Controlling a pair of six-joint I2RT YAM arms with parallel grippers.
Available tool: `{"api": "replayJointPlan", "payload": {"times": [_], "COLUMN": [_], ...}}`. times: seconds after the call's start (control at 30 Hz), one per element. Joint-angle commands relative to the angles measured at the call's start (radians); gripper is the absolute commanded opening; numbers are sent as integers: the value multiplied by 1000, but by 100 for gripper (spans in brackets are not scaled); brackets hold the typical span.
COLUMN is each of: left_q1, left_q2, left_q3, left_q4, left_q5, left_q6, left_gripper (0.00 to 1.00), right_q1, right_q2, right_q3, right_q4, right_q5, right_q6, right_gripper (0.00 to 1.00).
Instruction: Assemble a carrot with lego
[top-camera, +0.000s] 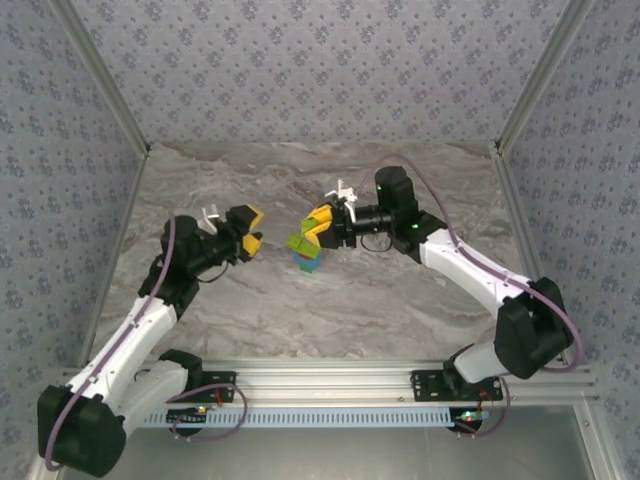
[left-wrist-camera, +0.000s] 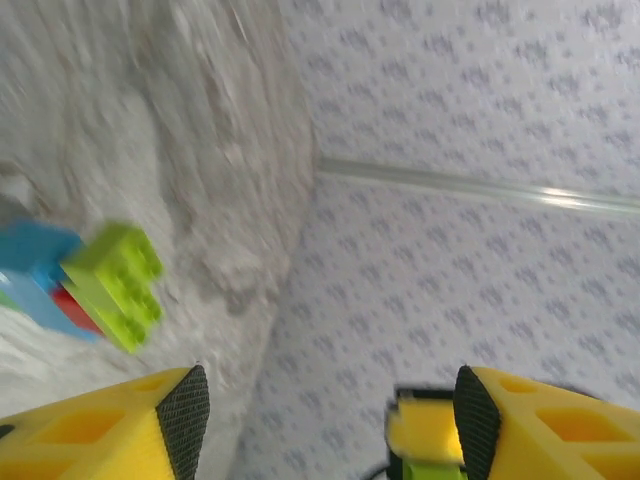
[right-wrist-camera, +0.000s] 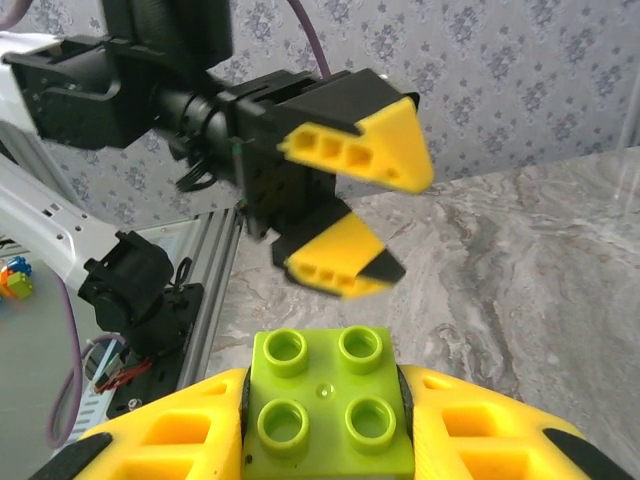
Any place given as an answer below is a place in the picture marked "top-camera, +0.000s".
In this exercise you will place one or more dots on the small lime lego brick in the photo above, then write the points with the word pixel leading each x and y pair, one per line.
pixel 307 225

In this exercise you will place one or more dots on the red lego brick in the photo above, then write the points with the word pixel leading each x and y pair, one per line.
pixel 312 255

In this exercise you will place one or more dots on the long lime lego brick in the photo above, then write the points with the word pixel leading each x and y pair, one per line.
pixel 300 245

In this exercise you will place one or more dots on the blue lego brick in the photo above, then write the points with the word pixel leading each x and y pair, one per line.
pixel 306 261

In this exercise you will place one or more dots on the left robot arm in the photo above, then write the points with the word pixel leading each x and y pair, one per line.
pixel 155 385

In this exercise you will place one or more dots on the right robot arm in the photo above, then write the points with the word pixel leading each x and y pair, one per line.
pixel 460 255

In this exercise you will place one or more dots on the grey metal panel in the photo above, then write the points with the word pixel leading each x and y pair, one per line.
pixel 325 455

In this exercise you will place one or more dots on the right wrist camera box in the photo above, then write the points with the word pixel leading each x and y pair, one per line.
pixel 342 192

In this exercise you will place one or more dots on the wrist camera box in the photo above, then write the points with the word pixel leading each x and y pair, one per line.
pixel 342 192
pixel 211 217

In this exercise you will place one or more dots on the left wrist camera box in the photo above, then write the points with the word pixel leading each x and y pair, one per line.
pixel 211 217

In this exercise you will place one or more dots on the aluminium side rail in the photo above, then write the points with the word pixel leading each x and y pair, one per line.
pixel 120 235
pixel 520 215

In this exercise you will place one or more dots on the aluminium mounting rail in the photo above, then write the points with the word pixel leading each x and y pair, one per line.
pixel 325 382

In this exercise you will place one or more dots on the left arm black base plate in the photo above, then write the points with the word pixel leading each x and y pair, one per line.
pixel 222 385

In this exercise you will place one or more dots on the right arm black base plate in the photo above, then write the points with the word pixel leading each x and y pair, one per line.
pixel 430 390

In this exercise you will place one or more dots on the aluminium corner post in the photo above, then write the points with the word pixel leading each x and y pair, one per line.
pixel 545 75
pixel 100 75

